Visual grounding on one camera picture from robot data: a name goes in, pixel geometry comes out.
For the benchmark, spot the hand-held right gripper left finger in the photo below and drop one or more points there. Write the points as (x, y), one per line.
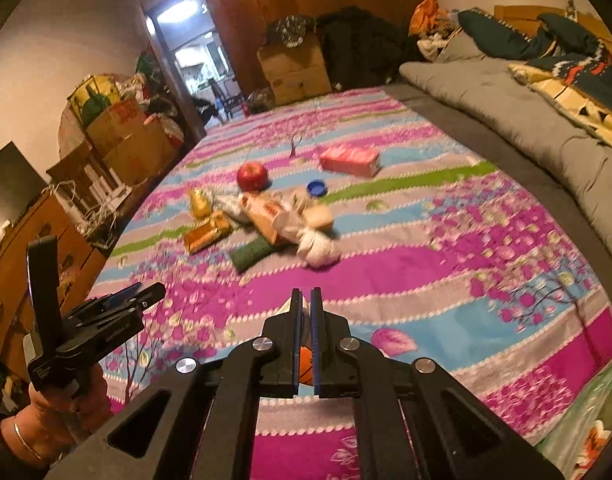
(288, 330)

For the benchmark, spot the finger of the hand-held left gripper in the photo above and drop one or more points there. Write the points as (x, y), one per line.
(121, 293)
(151, 296)

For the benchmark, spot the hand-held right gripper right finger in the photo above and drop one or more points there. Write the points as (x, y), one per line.
(326, 330)

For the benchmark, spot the orange and white paper bag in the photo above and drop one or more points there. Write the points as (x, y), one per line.
(308, 365)

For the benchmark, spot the white balled sock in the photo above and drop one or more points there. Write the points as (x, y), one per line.
(318, 252)

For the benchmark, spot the green cloth pouch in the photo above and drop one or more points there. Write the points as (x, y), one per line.
(253, 256)

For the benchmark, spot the orange foil snack packet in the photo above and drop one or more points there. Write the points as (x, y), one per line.
(206, 232)

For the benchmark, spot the yellow plastic wrapper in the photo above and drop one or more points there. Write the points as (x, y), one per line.
(201, 203)

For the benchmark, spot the long orange white box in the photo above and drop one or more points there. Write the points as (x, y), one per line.
(263, 217)

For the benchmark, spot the white packet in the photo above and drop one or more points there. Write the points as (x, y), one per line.
(227, 206)

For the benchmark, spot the person's left forearm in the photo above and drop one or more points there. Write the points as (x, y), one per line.
(6, 460)

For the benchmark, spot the person's left hand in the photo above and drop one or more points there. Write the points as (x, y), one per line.
(61, 412)

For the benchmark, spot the wooden dresser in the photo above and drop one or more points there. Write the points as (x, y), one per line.
(31, 260)

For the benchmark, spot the white router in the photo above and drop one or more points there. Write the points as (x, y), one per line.
(103, 187)

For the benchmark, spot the small white device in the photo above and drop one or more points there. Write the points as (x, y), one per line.
(1, 232)

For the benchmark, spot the blue bottle cap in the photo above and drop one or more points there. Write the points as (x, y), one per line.
(317, 188)

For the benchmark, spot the large brown cardboard box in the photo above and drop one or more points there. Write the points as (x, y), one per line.
(141, 152)

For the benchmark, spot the red apple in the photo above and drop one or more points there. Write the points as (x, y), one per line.
(252, 176)

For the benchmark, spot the black monitor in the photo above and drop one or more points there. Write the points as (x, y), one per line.
(11, 180)

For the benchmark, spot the pink round fabric cover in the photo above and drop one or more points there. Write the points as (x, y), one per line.
(70, 135)

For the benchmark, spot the pink tissue box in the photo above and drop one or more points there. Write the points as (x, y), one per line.
(350, 159)

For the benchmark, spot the red printed cardboard box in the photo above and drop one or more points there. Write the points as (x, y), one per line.
(116, 120)

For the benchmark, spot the yellow and green bag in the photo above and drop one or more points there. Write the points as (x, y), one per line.
(93, 96)

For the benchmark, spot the pile of bags and clothes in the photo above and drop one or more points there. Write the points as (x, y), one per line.
(156, 90)

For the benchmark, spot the dark dining chair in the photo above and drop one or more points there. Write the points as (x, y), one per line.
(223, 99)

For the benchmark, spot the plain cardboard box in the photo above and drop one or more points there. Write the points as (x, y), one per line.
(301, 87)
(291, 60)

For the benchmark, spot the dark grey bed sheet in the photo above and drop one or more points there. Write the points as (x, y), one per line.
(510, 170)

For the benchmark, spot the black coat pile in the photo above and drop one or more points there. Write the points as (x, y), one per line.
(361, 45)

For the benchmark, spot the grey quilt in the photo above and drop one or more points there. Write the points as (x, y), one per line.
(510, 105)

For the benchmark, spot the black and silver bag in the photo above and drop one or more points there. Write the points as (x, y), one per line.
(288, 30)

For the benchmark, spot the white crumpled cloth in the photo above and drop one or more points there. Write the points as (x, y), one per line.
(430, 44)

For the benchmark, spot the orange cloth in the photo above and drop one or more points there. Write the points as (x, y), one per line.
(423, 12)

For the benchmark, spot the dark blue patterned blanket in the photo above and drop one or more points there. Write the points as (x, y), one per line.
(535, 40)

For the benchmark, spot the wooden headboard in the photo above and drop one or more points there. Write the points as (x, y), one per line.
(515, 12)

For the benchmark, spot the dark wooden door frame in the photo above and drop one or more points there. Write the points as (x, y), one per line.
(166, 60)

